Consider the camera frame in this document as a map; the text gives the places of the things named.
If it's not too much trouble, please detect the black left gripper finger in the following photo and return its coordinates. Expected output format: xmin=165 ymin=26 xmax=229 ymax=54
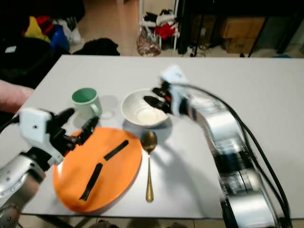
xmin=74 ymin=116 xmax=100 ymax=146
xmin=55 ymin=108 xmax=76 ymax=126

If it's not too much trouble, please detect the white plastic bag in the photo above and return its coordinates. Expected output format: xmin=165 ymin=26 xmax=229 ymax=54
xmin=57 ymin=19 xmax=83 ymax=45

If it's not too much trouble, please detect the long black tape strip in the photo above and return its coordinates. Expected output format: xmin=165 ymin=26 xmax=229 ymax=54
xmin=79 ymin=162 xmax=104 ymax=201

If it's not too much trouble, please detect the blue bag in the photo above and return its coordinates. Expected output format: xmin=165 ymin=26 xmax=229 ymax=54
xmin=50 ymin=25 xmax=71 ymax=52

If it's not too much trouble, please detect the white bowl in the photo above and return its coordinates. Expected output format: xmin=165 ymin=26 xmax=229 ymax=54
xmin=121 ymin=88 xmax=171 ymax=128

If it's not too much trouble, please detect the black shelf unit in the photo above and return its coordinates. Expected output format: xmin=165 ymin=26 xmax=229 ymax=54
xmin=177 ymin=0 xmax=304 ymax=57

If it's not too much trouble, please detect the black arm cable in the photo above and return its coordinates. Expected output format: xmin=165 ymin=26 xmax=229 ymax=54
xmin=185 ymin=84 xmax=294 ymax=228
xmin=0 ymin=114 xmax=22 ymax=134

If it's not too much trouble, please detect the large cardboard box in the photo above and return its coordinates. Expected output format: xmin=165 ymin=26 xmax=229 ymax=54
xmin=220 ymin=16 xmax=267 ymax=39

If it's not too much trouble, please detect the green mug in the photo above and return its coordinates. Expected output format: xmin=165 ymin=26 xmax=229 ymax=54
xmin=71 ymin=87 xmax=103 ymax=121

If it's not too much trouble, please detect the small cardboard box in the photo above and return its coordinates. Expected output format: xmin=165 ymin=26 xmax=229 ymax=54
xmin=224 ymin=38 xmax=257 ymax=54

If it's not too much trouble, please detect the patterned mesh bag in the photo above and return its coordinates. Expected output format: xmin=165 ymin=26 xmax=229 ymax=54
xmin=136 ymin=29 xmax=162 ymax=57

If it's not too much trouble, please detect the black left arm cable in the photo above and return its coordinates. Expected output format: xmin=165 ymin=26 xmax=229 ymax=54
xmin=0 ymin=114 xmax=22 ymax=134

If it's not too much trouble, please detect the short black tape strip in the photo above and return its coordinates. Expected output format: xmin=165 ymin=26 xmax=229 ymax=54
xmin=103 ymin=140 xmax=130 ymax=162

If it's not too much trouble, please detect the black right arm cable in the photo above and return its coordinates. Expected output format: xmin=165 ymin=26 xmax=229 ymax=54
xmin=185 ymin=84 xmax=294 ymax=228

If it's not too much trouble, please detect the black sofa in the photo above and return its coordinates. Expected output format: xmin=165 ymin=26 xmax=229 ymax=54
xmin=0 ymin=0 xmax=85 ymax=88

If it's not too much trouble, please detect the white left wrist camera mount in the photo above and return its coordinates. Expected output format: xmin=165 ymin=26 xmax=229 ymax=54
xmin=19 ymin=107 xmax=61 ymax=153

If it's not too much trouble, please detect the red cloth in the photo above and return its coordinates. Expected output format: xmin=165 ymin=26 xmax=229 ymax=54
xmin=154 ymin=22 xmax=178 ymax=40

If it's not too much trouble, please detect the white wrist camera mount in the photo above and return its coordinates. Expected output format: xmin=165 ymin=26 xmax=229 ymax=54
xmin=19 ymin=107 xmax=61 ymax=153
xmin=160 ymin=65 xmax=191 ymax=117

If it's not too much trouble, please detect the gold spoon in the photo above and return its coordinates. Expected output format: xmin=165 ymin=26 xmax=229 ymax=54
xmin=140 ymin=130 xmax=158 ymax=204

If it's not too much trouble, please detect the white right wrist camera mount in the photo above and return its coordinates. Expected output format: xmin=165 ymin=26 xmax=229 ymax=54
xmin=160 ymin=65 xmax=191 ymax=117

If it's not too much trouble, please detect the orange plate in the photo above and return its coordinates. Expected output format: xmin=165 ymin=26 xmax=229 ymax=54
xmin=52 ymin=126 xmax=143 ymax=214

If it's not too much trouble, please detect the yellow cloth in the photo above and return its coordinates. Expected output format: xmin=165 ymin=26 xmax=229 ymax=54
xmin=23 ymin=16 xmax=51 ymax=41

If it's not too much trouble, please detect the black bag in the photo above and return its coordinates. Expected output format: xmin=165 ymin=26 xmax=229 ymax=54
xmin=73 ymin=38 xmax=121 ymax=57

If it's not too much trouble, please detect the white metal rack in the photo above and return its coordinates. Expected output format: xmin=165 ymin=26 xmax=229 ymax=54
xmin=140 ymin=0 xmax=181 ymax=51

